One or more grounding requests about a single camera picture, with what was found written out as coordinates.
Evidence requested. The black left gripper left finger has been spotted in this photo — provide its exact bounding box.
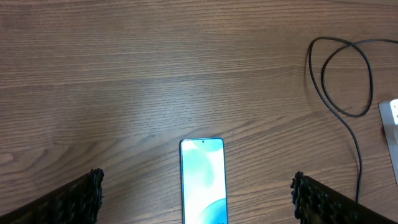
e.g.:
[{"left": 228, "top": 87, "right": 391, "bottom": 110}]
[{"left": 1, "top": 169, "right": 104, "bottom": 224}]

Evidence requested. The white power strip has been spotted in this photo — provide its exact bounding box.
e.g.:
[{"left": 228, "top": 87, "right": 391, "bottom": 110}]
[{"left": 379, "top": 99, "right": 398, "bottom": 182}]

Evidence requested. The blue Galaxy smartphone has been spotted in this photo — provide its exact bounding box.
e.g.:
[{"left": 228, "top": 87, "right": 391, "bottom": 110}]
[{"left": 180, "top": 138, "right": 229, "bottom": 224}]

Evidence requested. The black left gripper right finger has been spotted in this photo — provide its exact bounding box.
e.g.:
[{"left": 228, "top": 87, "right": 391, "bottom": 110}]
[{"left": 290, "top": 172, "right": 397, "bottom": 224}]

